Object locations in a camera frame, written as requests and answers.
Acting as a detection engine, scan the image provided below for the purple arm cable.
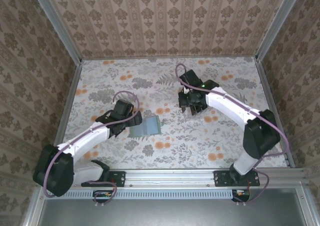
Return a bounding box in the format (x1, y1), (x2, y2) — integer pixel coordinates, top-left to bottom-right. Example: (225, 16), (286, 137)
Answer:
(174, 63), (292, 207)
(42, 90), (141, 208)

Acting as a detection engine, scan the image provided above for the green card holder wallet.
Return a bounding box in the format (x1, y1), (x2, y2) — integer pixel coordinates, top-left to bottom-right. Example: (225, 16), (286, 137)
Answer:
(128, 115), (164, 139)

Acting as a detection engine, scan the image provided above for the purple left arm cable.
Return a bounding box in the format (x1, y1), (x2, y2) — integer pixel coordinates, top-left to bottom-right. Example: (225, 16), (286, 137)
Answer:
(42, 90), (141, 208)

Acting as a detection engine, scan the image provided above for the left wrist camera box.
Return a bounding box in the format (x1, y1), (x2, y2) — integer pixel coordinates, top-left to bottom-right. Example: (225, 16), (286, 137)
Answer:
(114, 99), (135, 117)

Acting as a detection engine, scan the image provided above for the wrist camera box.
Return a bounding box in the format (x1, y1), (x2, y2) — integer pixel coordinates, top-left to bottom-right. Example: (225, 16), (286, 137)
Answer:
(114, 99), (135, 117)
(179, 69), (204, 90)

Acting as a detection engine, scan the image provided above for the aluminium table side rail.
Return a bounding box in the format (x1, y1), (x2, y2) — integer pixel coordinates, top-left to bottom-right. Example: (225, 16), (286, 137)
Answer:
(255, 58), (296, 168)
(53, 59), (83, 149)

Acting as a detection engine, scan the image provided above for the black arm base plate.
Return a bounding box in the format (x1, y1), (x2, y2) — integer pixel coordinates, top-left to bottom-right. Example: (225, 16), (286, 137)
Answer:
(81, 170), (126, 188)
(214, 170), (261, 188)

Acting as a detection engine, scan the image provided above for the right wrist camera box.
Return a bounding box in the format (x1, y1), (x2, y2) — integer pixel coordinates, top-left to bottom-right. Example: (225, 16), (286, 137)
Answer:
(179, 69), (204, 90)

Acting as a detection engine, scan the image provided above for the black cable junction box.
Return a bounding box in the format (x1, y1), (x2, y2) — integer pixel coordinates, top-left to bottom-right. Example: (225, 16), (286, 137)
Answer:
(92, 189), (114, 204)
(231, 188), (251, 203)

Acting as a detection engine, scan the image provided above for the aluminium frame post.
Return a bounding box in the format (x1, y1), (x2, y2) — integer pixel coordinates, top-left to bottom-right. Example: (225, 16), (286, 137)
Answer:
(256, 0), (305, 62)
(28, 0), (83, 64)

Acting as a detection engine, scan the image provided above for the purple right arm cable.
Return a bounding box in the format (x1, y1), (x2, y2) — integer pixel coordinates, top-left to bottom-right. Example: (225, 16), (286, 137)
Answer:
(174, 63), (292, 207)

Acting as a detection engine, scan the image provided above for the aluminium mounting beam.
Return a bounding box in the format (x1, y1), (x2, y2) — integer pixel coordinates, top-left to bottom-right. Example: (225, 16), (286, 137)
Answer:
(37, 168), (307, 187)

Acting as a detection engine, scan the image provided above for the white slotted cable duct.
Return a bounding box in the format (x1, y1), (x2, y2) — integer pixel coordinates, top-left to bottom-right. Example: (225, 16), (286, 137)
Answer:
(46, 188), (251, 200)

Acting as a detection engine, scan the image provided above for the grey metal cabinet top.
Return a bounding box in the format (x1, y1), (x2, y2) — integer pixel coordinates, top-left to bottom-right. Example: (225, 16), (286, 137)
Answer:
(23, 187), (320, 226)

